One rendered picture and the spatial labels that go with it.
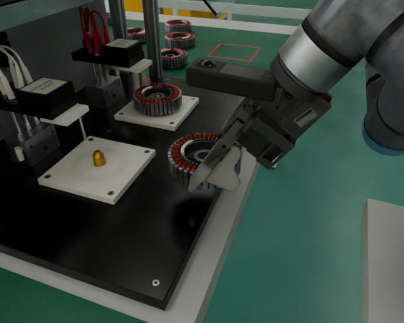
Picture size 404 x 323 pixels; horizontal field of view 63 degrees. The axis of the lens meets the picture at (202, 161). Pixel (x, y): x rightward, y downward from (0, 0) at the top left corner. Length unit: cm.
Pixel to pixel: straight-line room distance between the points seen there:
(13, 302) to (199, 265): 24
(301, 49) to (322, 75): 4
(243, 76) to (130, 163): 29
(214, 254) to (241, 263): 94
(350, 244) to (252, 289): 50
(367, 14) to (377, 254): 34
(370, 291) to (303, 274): 94
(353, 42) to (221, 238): 32
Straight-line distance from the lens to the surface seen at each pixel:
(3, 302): 52
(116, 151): 65
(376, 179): 203
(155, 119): 75
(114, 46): 77
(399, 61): 35
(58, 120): 58
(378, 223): 61
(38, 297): 51
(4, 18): 58
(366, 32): 36
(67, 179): 61
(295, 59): 38
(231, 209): 56
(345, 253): 157
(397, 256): 57
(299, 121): 43
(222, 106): 82
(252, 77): 42
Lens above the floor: 114
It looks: 36 degrees down
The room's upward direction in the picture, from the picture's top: straight up
